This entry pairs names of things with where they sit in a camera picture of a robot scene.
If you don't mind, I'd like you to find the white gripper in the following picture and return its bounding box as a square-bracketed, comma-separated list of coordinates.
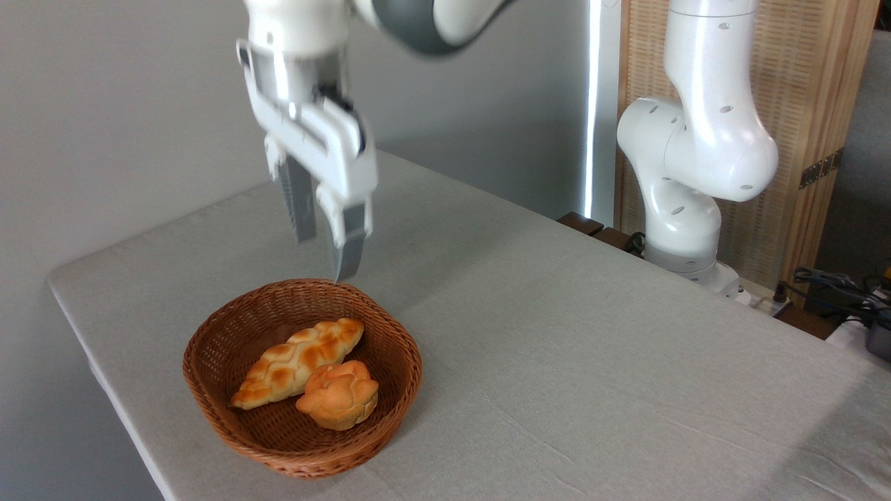
[237, 40, 379, 283]

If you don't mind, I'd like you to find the long braided bread loaf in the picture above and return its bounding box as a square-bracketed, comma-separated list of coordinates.
[230, 318, 365, 411]

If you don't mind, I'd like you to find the brown woven wicker basket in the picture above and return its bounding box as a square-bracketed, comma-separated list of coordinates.
[182, 278, 423, 479]

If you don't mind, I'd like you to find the round knotted bread roll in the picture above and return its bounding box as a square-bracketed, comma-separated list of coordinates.
[295, 360, 380, 431]

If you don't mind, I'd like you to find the dark brown wooden block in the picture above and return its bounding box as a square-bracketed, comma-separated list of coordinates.
[592, 227, 645, 255]
[557, 212, 605, 236]

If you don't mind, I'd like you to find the grey linen tablecloth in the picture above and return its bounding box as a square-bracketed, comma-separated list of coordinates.
[47, 150, 891, 501]

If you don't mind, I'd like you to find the white power strip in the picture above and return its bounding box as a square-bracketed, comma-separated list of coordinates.
[724, 280, 794, 318]

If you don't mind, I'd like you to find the wooden rattan folding screen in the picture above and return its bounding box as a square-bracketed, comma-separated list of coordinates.
[616, 0, 881, 307]

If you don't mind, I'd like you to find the dark metal screen hinge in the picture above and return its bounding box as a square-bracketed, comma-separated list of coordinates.
[799, 148, 844, 190]

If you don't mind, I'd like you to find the grey metal box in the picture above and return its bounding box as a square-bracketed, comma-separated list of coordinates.
[865, 310, 891, 361]

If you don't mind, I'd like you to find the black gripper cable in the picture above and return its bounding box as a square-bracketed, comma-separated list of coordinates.
[320, 87, 367, 157]

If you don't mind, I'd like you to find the white vertical frame post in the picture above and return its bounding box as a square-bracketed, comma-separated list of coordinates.
[583, 0, 622, 227]

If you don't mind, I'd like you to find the black cable bundle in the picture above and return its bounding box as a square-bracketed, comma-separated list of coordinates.
[774, 267, 891, 328]

